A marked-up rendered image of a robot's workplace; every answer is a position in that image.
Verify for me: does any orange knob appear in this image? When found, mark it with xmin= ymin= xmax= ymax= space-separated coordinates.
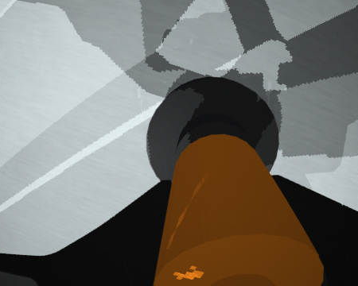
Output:
xmin=154 ymin=134 xmax=324 ymax=286

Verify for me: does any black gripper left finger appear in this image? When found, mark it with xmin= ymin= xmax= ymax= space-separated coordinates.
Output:
xmin=0 ymin=180 xmax=172 ymax=286

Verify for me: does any dark grey round pedestal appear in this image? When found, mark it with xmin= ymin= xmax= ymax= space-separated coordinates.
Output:
xmin=146 ymin=77 xmax=278 ymax=182

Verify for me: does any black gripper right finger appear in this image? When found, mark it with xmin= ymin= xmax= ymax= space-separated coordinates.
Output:
xmin=271 ymin=175 xmax=358 ymax=286

